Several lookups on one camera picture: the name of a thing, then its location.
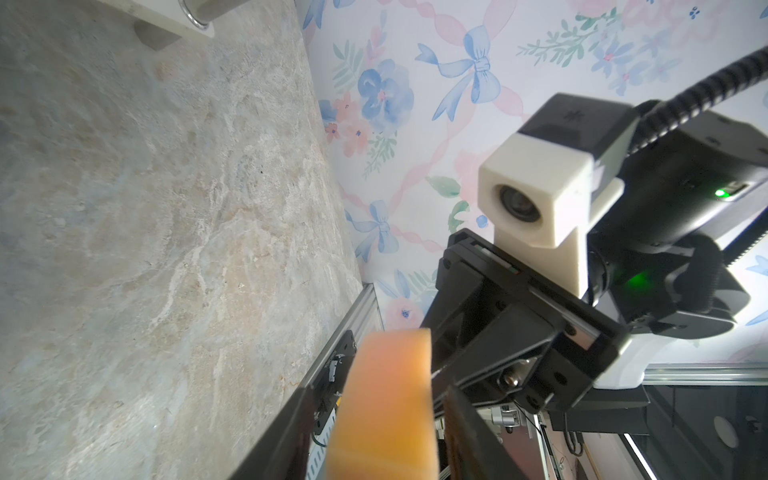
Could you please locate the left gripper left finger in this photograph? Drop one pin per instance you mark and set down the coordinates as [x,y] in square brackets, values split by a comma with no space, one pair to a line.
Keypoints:
[283,450]

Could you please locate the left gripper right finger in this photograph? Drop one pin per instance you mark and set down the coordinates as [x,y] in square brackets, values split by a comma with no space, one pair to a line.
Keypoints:
[473,451]

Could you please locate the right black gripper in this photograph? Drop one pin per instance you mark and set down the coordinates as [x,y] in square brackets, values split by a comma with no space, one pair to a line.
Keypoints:
[503,333]

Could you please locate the peach pink sponge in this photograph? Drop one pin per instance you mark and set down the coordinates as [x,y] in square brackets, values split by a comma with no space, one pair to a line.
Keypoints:
[385,423]

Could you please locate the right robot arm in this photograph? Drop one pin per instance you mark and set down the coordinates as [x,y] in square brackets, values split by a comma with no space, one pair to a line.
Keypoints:
[658,270]

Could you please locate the white two-tier shelf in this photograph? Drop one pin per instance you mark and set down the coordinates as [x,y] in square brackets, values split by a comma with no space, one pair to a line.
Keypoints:
[160,23]

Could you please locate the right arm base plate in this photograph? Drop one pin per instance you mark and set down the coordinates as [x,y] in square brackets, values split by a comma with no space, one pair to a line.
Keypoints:
[328,384]

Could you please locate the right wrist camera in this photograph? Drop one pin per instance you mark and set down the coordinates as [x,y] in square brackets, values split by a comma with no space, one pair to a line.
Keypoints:
[553,180]

